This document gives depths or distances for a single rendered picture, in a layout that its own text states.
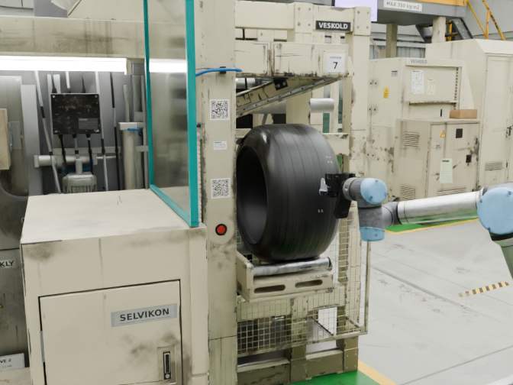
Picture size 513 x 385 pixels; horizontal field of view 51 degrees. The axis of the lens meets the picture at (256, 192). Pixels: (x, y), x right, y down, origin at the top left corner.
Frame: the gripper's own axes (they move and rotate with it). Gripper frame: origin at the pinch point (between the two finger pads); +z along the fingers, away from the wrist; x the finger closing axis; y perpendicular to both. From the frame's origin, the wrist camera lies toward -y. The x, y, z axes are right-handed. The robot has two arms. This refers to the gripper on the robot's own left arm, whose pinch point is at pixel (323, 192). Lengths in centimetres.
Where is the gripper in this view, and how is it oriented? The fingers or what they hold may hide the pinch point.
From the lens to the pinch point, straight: 195.6
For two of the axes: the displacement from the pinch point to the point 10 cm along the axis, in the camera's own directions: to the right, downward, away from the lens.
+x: -9.3, 0.7, -3.5
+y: -0.4, -10.0, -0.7
